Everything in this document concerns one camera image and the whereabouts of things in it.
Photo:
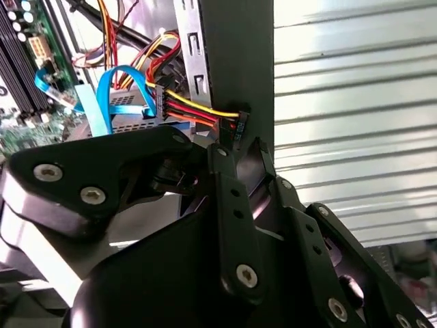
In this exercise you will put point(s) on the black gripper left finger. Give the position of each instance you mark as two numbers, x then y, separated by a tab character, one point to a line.
102	157

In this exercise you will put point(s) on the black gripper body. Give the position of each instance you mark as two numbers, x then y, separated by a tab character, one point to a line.
153	290

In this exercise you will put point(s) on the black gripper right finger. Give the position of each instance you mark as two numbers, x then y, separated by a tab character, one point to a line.
317	266

